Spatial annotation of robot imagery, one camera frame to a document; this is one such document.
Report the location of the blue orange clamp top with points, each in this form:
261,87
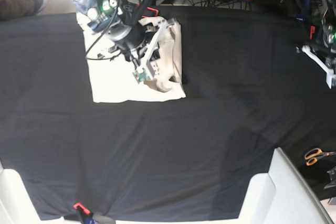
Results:
148,12

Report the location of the person leg and shoe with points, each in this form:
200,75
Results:
13,9

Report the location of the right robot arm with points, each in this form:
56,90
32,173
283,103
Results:
119,22

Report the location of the orange handled scissors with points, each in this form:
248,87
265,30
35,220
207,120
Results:
316,154

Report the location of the orange blue clamp bottom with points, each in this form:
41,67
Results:
85,216

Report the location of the cream white T-shirt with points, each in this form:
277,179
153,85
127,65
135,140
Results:
112,81

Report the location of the orange black clamp right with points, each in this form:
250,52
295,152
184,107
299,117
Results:
311,32

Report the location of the black table cloth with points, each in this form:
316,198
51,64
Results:
247,89

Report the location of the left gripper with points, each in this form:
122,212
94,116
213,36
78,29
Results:
321,51

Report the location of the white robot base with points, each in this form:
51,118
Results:
16,205
288,197

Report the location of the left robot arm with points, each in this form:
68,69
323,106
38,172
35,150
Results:
317,17

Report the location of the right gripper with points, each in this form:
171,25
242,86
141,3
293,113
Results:
133,41

